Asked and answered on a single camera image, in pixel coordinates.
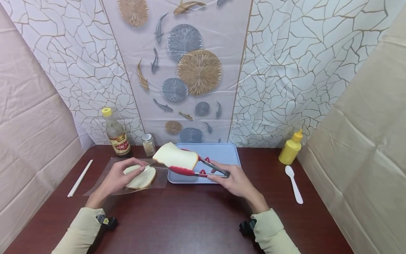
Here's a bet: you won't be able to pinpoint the person's right hand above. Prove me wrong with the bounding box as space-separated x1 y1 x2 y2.
207 161 266 206

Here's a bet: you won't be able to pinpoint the person's left hand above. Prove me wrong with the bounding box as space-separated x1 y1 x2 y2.
90 157 150 202

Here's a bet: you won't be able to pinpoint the clear plastic bag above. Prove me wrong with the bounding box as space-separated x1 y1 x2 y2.
83 157 169 196

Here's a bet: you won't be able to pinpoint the red and metal tongs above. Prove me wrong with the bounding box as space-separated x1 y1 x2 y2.
149 148 231 179

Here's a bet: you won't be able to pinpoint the person's right forearm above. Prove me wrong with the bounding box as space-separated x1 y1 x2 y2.
247 196 301 254

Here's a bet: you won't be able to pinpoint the person's left forearm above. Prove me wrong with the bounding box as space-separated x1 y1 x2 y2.
51 192 107 254

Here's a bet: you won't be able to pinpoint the bagged bread slice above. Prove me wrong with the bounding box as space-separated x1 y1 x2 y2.
123 164 157 190

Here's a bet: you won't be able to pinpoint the light blue tray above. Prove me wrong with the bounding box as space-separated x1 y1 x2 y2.
167 143 242 185

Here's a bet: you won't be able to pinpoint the small glass spice jar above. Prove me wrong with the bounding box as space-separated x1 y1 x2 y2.
141 133 156 157

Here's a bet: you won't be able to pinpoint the yellow-capped vinegar bottle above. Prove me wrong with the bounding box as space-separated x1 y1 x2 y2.
101 107 133 158

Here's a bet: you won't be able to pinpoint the white bread slice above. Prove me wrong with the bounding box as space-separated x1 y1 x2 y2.
152 142 199 171

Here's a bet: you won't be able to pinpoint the white wrapped chopsticks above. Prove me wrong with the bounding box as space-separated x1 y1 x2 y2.
67 159 94 198

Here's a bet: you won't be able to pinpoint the black wrist band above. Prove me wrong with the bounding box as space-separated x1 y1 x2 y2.
95 213 118 232
238 219 257 237

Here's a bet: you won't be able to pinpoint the yellow squeeze bottle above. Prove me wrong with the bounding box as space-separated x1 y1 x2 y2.
278 129 304 165

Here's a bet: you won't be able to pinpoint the white plastic spoon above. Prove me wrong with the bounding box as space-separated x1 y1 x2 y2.
285 165 304 205

